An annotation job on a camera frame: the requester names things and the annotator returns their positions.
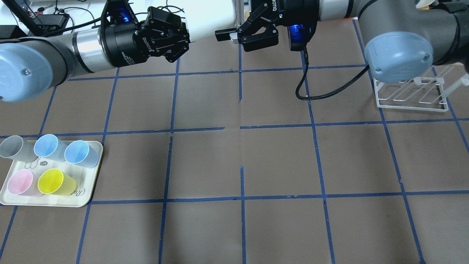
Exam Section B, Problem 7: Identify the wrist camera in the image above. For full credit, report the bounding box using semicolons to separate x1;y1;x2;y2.
100;0;138;27
287;22;317;52

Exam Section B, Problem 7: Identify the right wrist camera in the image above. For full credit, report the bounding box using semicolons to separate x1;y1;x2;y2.
287;22;317;52

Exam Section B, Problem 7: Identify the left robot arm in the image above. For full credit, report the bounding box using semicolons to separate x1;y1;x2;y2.
0;0;191;102

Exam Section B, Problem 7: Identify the grey cup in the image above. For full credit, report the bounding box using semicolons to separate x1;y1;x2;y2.
0;135;38;163

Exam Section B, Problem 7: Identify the beige plastic tray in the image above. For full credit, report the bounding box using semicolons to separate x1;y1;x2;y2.
0;158;100;208

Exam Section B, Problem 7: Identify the far light blue cup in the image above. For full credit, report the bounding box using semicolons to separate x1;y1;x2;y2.
64;140;99;168

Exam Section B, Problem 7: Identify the pink cup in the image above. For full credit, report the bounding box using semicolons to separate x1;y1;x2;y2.
7;169;44;197

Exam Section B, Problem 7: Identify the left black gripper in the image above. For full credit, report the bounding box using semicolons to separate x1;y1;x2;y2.
99;7;190;67

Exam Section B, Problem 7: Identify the black braided cable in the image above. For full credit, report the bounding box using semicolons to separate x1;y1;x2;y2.
295;44;370;101

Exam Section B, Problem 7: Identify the white wire cup rack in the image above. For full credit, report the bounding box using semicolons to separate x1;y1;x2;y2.
373;63;468;112

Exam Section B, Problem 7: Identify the light blue cup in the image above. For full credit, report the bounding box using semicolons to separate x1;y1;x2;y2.
33;134;68;162
64;140;99;168

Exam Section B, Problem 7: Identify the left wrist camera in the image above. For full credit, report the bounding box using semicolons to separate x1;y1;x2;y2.
100;0;138;27

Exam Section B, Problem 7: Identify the yellow cup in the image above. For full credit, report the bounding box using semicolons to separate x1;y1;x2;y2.
37;168;77;197

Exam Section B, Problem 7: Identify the near light blue cup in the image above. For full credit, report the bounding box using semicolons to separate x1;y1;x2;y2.
33;134;68;162

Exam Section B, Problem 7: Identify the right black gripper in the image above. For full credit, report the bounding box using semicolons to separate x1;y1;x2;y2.
215;0;320;52

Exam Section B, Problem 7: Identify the white ikea cup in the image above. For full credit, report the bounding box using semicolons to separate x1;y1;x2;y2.
176;0;245;43

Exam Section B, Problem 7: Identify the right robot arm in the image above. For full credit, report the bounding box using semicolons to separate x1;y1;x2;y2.
215;0;468;83

